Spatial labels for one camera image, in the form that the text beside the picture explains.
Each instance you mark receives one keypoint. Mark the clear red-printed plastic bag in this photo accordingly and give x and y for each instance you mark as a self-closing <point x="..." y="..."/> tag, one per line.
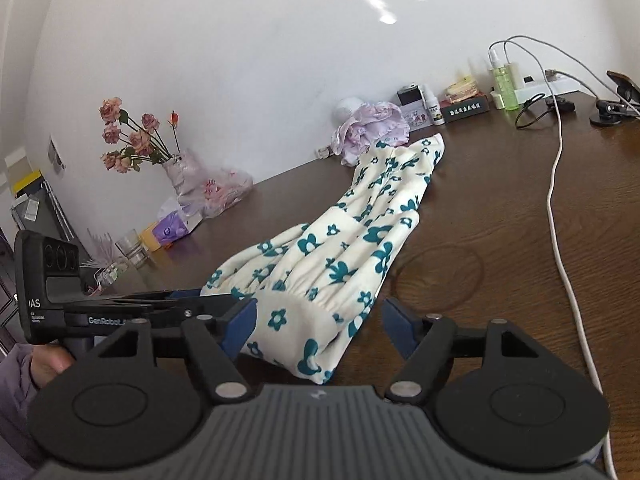
<point x="225" y="190"/>

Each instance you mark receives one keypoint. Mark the clear jar of sticks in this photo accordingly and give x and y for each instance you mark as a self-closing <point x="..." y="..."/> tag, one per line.
<point x="107" y="260"/>

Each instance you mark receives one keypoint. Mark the person's left hand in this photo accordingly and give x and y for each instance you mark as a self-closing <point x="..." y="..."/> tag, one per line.
<point x="47" y="362"/>

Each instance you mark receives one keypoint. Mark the black metal rack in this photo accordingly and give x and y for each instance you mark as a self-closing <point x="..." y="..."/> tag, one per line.
<point x="50" y="220"/>

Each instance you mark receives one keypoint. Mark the smartphone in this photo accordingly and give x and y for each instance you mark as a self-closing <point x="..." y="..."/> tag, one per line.
<point x="627" y="85"/>

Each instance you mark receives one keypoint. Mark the purple tissue pack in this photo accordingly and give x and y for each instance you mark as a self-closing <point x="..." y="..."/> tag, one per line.
<point x="172" y="227"/>

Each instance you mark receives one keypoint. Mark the white adapter box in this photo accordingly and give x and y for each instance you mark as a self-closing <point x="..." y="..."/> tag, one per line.
<point x="495" y="96"/>

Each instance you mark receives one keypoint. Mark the dried rose bouquet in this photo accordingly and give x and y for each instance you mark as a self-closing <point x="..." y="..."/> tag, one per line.
<point x="137" y="142"/>

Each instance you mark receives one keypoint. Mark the cream teal floral garment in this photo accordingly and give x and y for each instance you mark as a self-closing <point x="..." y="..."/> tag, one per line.
<point x="350" y="240"/>

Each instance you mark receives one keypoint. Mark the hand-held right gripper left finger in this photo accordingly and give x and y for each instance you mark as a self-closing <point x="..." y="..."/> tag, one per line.
<point x="240" y="327"/>

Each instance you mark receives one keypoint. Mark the dark green box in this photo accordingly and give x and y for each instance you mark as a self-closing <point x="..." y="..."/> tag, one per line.
<point x="465" y="107"/>

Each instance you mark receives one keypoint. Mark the large white power strip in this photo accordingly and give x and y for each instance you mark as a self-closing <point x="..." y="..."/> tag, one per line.
<point x="540" y="87"/>

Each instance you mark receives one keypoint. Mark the dark wooden door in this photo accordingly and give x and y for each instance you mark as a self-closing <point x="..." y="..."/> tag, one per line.
<point x="7" y="300"/>

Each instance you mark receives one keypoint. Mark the white spray bottle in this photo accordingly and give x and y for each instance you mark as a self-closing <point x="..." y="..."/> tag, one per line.
<point x="435" y="110"/>

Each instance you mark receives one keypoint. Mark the green spray bottle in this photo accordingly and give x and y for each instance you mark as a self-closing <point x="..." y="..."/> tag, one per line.
<point x="504" y="85"/>

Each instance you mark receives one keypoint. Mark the small black device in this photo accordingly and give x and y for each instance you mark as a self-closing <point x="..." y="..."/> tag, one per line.
<point x="411" y="95"/>

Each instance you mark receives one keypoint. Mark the wall socket panel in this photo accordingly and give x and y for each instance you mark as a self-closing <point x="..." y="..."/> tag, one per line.
<point x="56" y="155"/>

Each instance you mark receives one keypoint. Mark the yellow and black box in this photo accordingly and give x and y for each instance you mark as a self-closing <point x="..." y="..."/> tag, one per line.
<point x="27" y="185"/>

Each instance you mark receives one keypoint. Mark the purple floral frilled garment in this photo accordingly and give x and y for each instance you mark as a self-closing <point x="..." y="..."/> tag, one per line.
<point x="375" y="127"/>

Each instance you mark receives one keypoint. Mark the clear glass cup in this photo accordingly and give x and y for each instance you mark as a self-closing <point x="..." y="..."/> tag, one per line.
<point x="131" y="250"/>

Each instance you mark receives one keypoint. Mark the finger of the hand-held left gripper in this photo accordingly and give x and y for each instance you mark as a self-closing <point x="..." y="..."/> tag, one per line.
<point x="170" y="315"/>
<point x="185" y="293"/>

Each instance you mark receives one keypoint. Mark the printed tin box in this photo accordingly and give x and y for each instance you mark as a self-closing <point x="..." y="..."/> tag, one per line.
<point x="417" y="116"/>

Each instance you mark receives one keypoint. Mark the pale crinkled vase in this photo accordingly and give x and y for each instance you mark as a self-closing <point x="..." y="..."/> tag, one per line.
<point x="185" y="175"/>

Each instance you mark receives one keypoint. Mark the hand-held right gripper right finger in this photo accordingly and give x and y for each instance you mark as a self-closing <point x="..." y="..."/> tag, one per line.
<point x="400" y="327"/>

